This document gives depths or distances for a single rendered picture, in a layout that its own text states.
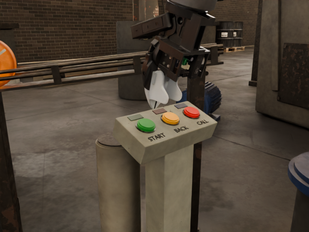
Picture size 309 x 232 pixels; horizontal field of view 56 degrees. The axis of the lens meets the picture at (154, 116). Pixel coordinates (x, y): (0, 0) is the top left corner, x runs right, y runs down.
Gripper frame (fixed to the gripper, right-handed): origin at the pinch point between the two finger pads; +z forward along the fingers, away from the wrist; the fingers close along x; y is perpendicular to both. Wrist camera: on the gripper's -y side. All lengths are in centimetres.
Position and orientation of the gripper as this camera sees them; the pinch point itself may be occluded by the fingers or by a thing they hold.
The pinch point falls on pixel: (152, 101)
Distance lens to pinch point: 60.6
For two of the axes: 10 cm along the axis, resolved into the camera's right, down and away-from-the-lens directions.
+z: -2.3, 8.3, 5.1
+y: 6.3, 5.3, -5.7
